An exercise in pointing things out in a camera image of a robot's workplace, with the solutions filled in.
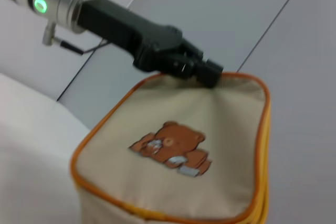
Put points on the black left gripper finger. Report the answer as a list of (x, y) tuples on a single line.
[(208, 73)]

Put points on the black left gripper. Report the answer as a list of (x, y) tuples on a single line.
[(126, 27)]

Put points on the beige orange-trimmed food bag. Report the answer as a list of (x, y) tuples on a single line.
[(170, 161)]

